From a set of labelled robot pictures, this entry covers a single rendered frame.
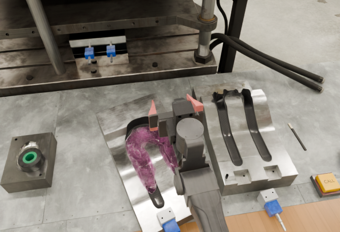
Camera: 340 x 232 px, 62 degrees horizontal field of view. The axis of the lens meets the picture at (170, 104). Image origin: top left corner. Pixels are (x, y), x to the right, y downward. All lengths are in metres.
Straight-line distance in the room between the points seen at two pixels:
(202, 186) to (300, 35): 2.93
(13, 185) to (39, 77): 0.63
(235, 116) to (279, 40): 2.18
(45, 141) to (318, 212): 1.02
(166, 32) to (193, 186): 1.28
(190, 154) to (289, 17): 3.19
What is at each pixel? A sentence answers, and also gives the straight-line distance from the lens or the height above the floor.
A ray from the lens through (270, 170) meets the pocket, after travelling 1.09.
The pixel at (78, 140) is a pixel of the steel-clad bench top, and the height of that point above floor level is 0.80.
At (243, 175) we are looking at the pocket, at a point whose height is 0.86.
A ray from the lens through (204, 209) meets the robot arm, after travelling 0.58.
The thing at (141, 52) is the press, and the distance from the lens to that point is 1.60.
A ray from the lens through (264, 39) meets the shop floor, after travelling 3.22.
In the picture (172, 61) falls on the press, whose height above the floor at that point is 0.79.
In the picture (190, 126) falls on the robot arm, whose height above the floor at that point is 1.30.
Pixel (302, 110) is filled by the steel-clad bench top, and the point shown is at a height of 0.80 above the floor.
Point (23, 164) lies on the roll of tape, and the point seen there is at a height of 0.91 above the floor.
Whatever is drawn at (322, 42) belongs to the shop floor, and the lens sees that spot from 3.41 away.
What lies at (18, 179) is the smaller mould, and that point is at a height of 0.87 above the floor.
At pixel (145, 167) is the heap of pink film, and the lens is 0.98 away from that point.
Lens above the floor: 1.77
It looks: 48 degrees down
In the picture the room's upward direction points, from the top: straight up
